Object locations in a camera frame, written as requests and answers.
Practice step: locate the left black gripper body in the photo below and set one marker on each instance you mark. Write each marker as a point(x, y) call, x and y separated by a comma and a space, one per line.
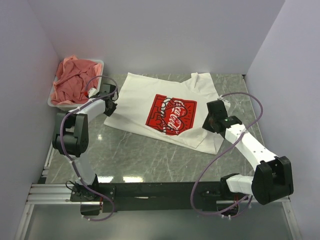
point(110, 111)

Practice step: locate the aluminium rail frame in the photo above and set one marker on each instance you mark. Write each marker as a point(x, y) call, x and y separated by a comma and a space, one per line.
point(58, 194)

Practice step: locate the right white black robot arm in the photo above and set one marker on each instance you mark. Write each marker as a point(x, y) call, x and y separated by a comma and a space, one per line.
point(272, 179)

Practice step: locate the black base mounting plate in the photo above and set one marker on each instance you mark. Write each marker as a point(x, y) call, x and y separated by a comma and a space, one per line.
point(143, 196)

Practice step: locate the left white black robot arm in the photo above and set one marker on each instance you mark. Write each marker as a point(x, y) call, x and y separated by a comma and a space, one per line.
point(71, 131)

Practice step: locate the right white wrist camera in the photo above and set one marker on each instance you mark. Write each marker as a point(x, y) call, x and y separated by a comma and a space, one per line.
point(226, 102)

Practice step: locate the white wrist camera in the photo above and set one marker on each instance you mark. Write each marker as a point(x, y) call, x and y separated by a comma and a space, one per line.
point(226, 102)
point(91, 92)

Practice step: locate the white t shirt red print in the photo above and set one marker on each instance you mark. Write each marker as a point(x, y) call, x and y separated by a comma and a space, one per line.
point(169, 111)

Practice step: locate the pink t shirt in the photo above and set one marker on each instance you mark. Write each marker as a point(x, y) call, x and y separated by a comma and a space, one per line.
point(75, 83)

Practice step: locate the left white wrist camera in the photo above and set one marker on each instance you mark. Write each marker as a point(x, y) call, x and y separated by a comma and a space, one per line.
point(91, 92)

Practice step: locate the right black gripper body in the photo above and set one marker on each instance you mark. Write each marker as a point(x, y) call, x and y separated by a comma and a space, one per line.
point(208, 124)

